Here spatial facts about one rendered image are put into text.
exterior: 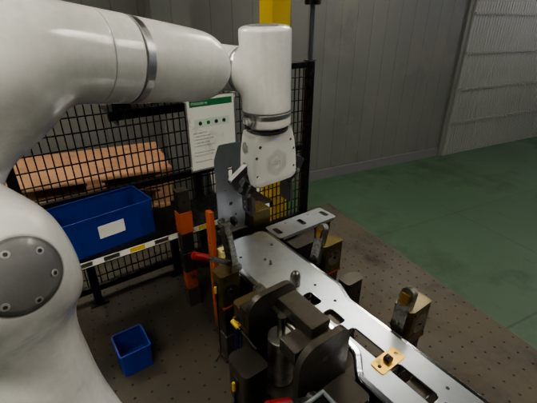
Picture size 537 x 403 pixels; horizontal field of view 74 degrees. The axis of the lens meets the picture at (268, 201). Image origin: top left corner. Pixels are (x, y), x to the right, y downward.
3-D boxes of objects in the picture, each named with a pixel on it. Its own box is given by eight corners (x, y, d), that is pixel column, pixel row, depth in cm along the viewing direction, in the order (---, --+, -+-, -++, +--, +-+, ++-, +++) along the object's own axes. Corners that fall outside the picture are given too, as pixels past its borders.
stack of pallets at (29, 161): (169, 217, 353) (157, 140, 319) (184, 258, 291) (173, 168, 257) (41, 241, 314) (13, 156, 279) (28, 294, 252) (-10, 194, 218)
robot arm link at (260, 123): (258, 119, 57) (259, 137, 58) (300, 109, 61) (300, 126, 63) (231, 108, 63) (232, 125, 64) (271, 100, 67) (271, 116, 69)
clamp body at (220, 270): (244, 355, 122) (241, 270, 107) (219, 369, 117) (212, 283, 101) (235, 342, 127) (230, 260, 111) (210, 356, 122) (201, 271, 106)
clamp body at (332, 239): (341, 313, 140) (351, 237, 124) (319, 327, 134) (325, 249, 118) (329, 304, 145) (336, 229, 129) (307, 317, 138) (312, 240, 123)
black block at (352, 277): (359, 341, 128) (371, 274, 115) (340, 354, 123) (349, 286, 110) (349, 332, 132) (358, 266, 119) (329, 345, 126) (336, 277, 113)
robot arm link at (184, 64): (68, 90, 46) (226, 93, 70) (149, 109, 38) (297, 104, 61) (61, 11, 43) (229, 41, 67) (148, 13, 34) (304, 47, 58)
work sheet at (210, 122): (237, 162, 162) (235, 91, 149) (191, 173, 150) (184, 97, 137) (235, 161, 164) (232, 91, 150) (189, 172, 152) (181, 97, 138)
